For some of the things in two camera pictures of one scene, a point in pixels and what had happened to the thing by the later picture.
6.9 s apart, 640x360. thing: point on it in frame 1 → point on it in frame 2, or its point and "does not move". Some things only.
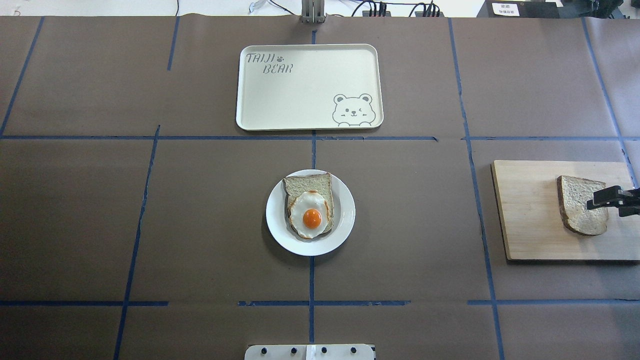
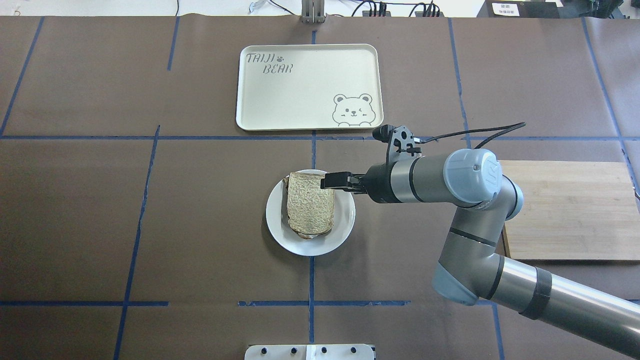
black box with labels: [520, 9] does not move
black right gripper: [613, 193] → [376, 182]
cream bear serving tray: [309, 87] does not move
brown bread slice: [573, 193] → [311, 208]
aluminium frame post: [313, 11] does not move
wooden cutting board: [527, 194] does not move
